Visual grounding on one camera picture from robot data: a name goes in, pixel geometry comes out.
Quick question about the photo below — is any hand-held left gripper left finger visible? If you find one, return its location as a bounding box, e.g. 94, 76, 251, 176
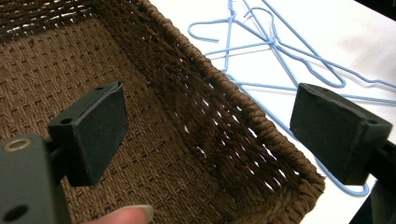
47, 81, 130, 188

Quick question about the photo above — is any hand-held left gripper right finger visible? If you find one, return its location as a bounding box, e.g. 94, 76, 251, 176
289, 82, 393, 186

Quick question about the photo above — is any brown woven basket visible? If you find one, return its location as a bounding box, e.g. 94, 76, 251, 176
0, 0, 327, 224

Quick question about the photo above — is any blue wire hanger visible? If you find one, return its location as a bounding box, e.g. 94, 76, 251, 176
204, 0, 396, 91
187, 0, 301, 89
225, 73, 396, 198

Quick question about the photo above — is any white table cover sheet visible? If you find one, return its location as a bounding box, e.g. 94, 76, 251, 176
148, 0, 396, 224

